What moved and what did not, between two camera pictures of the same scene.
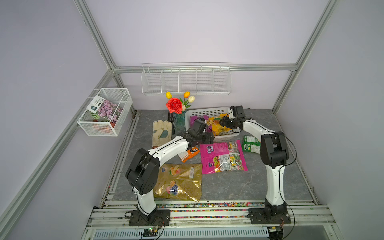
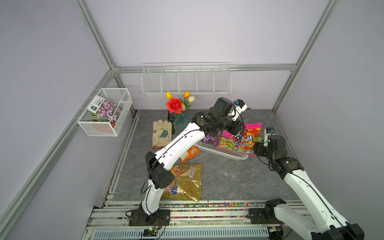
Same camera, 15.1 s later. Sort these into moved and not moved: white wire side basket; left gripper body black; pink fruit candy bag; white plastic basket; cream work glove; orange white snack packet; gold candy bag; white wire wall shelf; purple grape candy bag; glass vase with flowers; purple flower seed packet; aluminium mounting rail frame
Moved: left gripper body black; purple grape candy bag; pink fruit candy bag; white plastic basket
Not moved: aluminium mounting rail frame; gold candy bag; glass vase with flowers; orange white snack packet; cream work glove; white wire wall shelf; white wire side basket; purple flower seed packet
